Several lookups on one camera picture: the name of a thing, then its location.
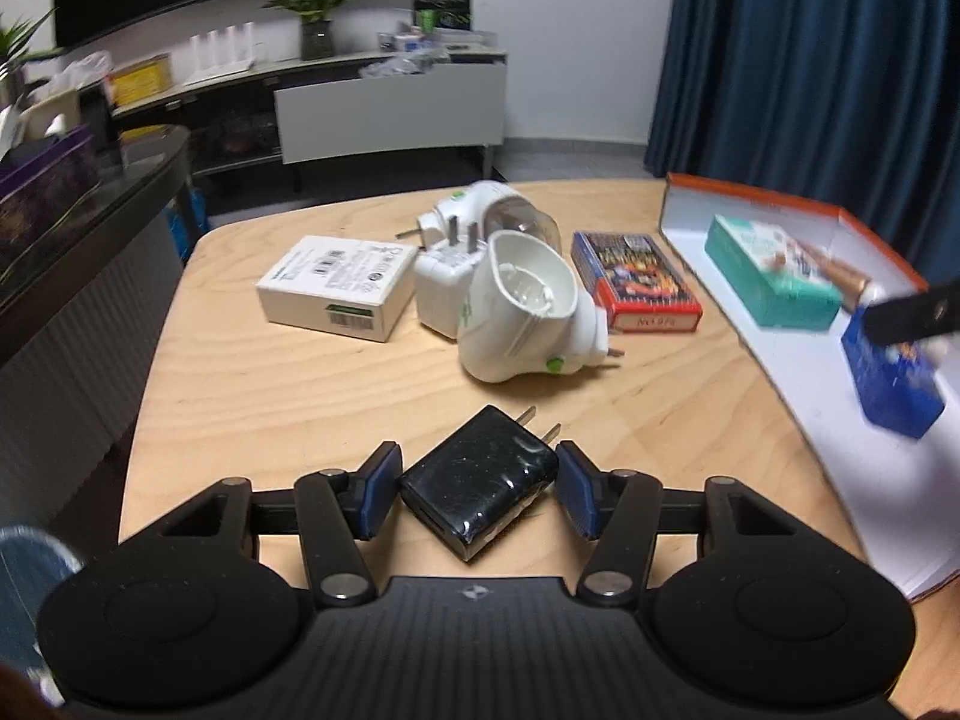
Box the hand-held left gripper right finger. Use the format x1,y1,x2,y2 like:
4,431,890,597
553,441,800,610

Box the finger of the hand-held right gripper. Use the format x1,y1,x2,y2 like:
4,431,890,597
861,286,960,347

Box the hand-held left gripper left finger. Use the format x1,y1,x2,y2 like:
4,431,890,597
157,441,404,610

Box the blue plastic case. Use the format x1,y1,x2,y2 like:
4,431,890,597
840,311,946,440

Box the black charger plug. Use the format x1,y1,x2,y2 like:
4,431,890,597
396,403,563,563

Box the orange-rimmed white cardboard box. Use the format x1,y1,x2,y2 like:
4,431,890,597
658,172,960,601

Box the green white bandage box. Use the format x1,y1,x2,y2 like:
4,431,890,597
703,214,845,329

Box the white charger plug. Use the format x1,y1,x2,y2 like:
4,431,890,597
414,216,492,340

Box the small white product box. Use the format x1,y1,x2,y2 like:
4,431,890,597
255,235,419,344

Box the red playing card box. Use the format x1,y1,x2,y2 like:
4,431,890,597
570,230,704,335

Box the white mosquito heater with bottle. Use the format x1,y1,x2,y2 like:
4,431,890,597
396,180,563,256

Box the blue curtain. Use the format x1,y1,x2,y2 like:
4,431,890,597
645,0,960,293

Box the blue packs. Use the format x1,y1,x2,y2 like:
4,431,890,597
166,184,207,248

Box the trash bin with bag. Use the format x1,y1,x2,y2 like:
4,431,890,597
0,525,85,698

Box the dark curved desk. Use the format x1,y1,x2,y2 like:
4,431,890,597
0,124,192,533

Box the white rolling panel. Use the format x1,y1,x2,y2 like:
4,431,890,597
274,60,505,196

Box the television cabinet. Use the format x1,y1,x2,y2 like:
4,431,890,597
112,45,509,181

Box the pile of small packets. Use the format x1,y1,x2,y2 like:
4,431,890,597
358,26,500,80

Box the white router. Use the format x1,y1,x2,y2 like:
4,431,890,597
180,26,256,87

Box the purple patterned tray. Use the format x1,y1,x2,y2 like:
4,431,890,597
0,126,102,278

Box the potted plant in dark pot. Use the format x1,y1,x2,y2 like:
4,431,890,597
259,0,383,61

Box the yellow box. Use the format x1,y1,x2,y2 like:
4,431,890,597
109,52,173,107

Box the black green box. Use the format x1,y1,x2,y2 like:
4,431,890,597
412,0,473,32

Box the beige box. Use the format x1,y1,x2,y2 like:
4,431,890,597
19,86,82,143

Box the white plastic bag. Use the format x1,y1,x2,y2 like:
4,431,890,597
37,51,113,102

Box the leafy green plant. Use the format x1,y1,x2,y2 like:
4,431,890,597
0,9,65,65

